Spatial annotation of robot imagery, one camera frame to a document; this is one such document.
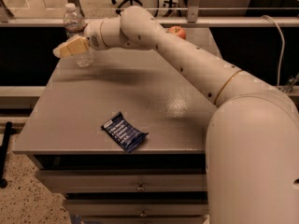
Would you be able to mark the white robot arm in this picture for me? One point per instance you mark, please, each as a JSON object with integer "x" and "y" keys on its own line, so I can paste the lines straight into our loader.
{"x": 252, "y": 140}

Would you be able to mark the clear plastic water bottle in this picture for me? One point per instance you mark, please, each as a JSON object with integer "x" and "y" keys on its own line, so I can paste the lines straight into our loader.
{"x": 74, "y": 24}

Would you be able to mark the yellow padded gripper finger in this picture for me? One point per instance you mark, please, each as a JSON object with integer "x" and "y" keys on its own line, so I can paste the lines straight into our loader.
{"x": 76, "y": 44}

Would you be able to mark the red apple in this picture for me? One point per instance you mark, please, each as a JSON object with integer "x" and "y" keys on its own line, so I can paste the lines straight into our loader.
{"x": 178, "y": 31}

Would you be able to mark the top grey drawer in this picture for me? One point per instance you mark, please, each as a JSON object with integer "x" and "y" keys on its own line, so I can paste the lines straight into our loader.
{"x": 94, "y": 181}

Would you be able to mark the black stand leg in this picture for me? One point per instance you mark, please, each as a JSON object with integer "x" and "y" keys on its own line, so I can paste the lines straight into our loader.
{"x": 3, "y": 152}

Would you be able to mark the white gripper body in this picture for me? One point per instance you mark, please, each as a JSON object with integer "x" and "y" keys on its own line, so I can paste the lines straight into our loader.
{"x": 92, "y": 34}

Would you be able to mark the metal railing frame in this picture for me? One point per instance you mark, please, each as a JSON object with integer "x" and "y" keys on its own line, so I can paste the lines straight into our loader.
{"x": 49, "y": 13}

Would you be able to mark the grey drawer cabinet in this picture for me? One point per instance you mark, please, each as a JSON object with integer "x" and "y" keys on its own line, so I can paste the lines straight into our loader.
{"x": 64, "y": 131}

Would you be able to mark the grey drawer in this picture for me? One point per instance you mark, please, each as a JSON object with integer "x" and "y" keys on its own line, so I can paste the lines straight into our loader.
{"x": 135, "y": 208}
{"x": 94, "y": 181}

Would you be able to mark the blue snack bar wrapper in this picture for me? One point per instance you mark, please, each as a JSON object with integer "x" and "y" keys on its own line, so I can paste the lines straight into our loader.
{"x": 123, "y": 133}

